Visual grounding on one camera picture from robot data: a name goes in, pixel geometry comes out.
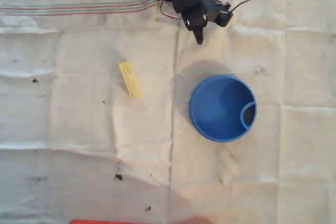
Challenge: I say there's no blue plastic cup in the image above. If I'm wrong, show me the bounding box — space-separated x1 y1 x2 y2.
188 74 258 144

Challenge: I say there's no red flat object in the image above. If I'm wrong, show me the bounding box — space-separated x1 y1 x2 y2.
68 217 211 224

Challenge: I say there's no yellow rectangular block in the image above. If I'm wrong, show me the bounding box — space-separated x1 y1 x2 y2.
118 61 142 99

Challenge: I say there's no white cloth with striped band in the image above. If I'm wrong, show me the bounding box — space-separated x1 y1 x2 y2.
0 0 336 224

